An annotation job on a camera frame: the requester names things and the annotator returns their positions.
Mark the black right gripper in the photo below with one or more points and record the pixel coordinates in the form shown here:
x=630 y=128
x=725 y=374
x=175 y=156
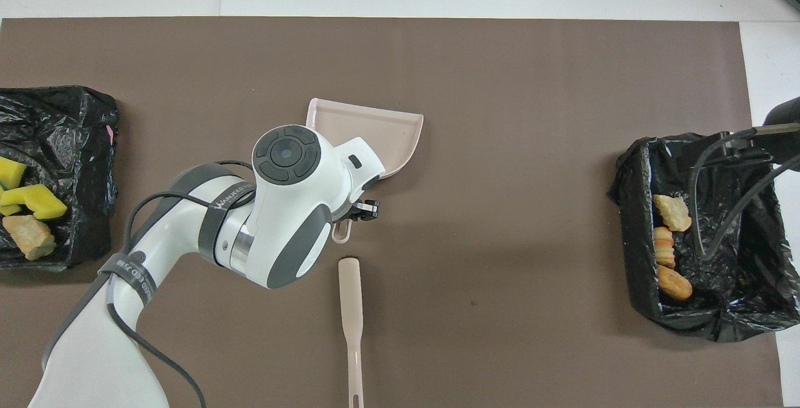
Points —
x=786 y=114

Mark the beige plastic dustpan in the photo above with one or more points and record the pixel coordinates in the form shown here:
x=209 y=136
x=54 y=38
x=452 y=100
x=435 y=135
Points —
x=375 y=133

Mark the beige hand brush black bristles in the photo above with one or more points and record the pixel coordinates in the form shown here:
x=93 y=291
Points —
x=350 y=295

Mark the pale flaky pastry piece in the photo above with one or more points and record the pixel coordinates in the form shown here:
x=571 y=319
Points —
x=672 y=211

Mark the pale pastry with orange stripes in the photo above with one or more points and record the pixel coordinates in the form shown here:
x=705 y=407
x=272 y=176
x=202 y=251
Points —
x=664 y=247

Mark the brown fried nugget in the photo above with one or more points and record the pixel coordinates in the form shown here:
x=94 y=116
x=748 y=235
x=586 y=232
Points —
x=675 y=283

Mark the notched yellow sponge piece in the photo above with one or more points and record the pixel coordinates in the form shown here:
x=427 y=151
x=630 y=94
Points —
x=37 y=200

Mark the striped croissant bread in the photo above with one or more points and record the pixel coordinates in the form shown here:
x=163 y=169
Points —
x=28 y=236

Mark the green and yellow sponge piece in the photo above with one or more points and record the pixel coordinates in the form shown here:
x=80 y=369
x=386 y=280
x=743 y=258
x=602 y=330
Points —
x=9 y=172

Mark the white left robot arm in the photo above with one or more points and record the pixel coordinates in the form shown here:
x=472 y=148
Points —
x=281 y=208

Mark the open bin with black bag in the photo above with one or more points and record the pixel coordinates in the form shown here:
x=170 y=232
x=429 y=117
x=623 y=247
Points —
x=737 y=283

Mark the brown table mat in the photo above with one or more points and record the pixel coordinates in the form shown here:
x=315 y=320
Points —
x=500 y=70

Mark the box wrapped in black bag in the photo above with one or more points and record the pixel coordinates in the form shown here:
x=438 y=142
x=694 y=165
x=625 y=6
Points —
x=69 y=133

